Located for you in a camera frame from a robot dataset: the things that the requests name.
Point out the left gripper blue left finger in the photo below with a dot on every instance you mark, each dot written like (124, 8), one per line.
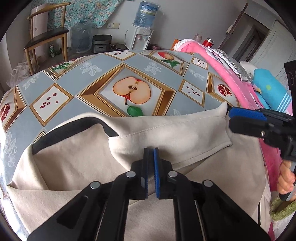
(144, 175)

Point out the white plastic bag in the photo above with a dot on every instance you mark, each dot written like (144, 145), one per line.
(19, 73)

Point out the pink floral blanket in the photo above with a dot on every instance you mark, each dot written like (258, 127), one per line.
(247, 96)

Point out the white water dispenser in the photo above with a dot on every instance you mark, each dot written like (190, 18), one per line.
(138, 38)

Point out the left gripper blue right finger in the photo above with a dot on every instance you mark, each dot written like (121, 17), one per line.
(156, 171)

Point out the blue water jug on dispenser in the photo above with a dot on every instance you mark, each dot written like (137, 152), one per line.
(146, 14)

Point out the person's right hand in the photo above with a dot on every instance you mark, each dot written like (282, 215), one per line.
(286, 178)

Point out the teal floral wall cloth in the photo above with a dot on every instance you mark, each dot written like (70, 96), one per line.
(96, 12)

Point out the fruit pattern table cloth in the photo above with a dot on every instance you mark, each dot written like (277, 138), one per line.
(120, 83)

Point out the cream jacket with black trim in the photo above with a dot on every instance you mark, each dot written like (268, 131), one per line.
(93, 147)

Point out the black rice cooker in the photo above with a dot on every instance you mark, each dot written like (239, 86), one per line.
(101, 43)

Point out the empty clear water jug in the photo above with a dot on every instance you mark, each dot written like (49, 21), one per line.
(81, 36)

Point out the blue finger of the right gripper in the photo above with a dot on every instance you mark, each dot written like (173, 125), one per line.
(247, 113)
(248, 126)

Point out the blue pillow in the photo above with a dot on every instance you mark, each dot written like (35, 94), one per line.
(272, 91)

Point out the grey lace cloth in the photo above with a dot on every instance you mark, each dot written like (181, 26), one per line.
(229, 63)

